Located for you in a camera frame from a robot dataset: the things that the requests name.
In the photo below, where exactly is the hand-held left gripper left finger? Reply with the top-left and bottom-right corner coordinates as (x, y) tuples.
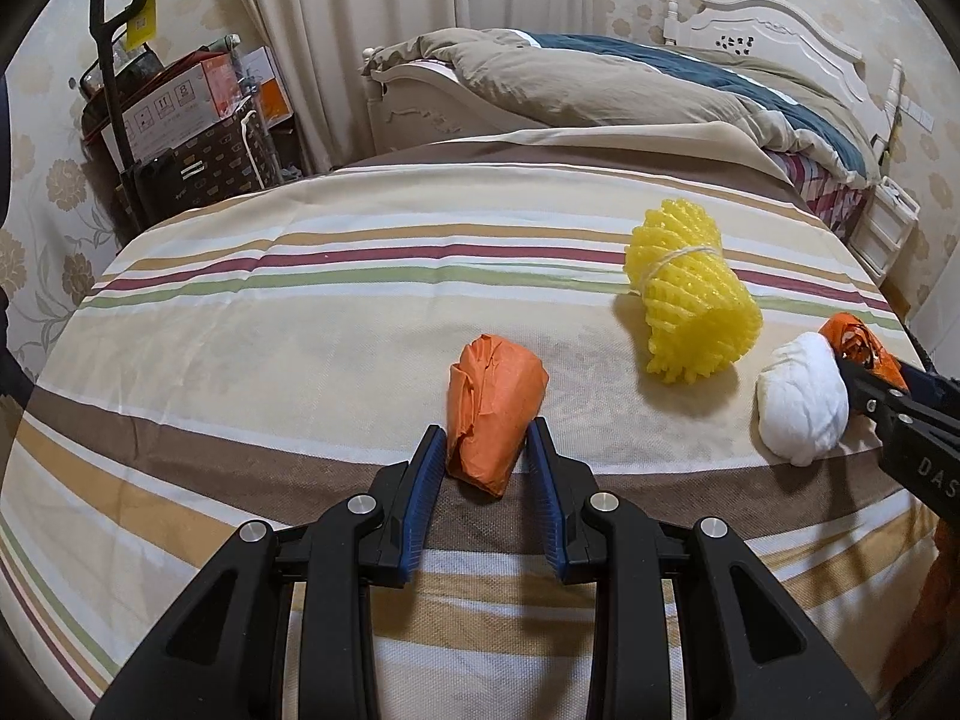
(90, 424), (449, 720)

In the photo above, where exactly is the orange paper wad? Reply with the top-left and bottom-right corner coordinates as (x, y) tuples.
(446, 334), (548, 500)

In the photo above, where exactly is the striped bed sheet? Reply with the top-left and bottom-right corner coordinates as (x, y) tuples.
(0, 120), (946, 720)

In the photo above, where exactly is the white carved headboard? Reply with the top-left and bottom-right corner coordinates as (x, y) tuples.
(664, 0), (905, 158)

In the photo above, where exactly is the orange plastic wrapper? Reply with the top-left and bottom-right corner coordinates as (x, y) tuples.
(817, 313), (912, 391)

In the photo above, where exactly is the brown patterned box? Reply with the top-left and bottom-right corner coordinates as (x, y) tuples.
(172, 109), (282, 211)

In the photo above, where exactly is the bed with beige duvet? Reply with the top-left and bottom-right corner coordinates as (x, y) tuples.
(375, 26), (878, 185)

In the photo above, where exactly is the white wad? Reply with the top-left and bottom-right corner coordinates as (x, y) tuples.
(756, 332), (851, 466)

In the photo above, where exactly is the yellow tag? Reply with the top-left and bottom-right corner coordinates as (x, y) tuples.
(126, 0), (158, 50)

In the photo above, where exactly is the red checked bed sheet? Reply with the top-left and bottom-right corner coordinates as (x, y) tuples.
(765, 150), (863, 222)

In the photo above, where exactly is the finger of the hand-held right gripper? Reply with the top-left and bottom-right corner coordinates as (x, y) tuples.
(896, 364), (960, 421)
(836, 356), (925, 437)

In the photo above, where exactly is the white carved footboard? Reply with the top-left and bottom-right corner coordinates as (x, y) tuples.
(361, 47), (481, 158)

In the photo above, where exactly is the white plastic drawer unit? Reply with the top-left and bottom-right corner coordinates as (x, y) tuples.
(851, 176), (920, 275)

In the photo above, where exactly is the white and orange cardboard box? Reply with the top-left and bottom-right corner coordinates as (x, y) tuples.
(120, 60), (245, 162)

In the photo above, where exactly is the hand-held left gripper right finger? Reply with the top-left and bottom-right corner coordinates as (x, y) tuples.
(523, 416), (878, 720)

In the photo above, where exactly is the black hand trolley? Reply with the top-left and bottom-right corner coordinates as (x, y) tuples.
(88, 0), (188, 230)

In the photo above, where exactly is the yellow foam fruit net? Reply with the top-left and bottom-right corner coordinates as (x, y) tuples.
(615, 197), (764, 383)

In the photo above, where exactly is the cream curtain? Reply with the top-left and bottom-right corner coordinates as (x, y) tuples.
(217, 0), (608, 173)

